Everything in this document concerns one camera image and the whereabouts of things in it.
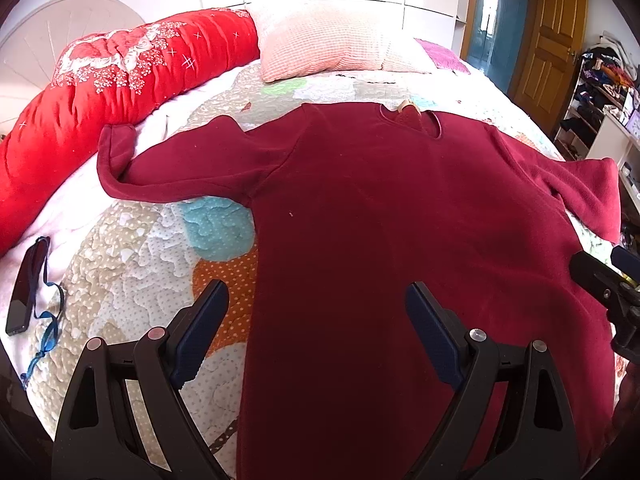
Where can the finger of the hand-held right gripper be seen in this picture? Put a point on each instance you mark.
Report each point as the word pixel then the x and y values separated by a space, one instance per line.
pixel 626 260
pixel 592 275

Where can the red embroidered quilt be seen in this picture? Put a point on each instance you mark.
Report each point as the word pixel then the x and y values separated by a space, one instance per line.
pixel 50 160

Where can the dark red sweater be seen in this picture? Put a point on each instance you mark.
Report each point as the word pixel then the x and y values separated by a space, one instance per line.
pixel 375 235

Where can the purple cloth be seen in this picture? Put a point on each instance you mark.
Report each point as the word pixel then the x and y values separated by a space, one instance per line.
pixel 440 55

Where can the wooden door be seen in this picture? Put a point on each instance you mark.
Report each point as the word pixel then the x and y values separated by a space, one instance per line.
pixel 550 50

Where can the pink waffle pillow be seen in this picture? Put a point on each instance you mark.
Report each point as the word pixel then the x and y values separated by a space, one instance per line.
pixel 325 40

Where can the white cabinet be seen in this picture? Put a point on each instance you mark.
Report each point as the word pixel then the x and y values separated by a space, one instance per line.
pixel 622 145

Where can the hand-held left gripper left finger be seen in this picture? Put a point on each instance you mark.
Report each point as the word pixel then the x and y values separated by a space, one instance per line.
pixel 200 330

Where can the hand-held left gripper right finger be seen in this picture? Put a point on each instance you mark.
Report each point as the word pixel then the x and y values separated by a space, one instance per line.
pixel 432 335

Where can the red patterned pillow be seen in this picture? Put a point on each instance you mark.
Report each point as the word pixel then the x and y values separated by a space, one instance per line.
pixel 50 35

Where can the cluttered clothes shelf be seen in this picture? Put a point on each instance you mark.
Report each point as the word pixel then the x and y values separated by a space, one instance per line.
pixel 605 67

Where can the black phone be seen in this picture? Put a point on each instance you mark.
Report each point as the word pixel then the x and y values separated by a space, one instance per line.
pixel 25 285

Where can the patchwork quilted bedspread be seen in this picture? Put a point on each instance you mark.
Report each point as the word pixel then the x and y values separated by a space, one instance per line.
pixel 150 260

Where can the blue glass door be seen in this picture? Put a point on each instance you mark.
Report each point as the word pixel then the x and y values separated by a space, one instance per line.
pixel 500 10

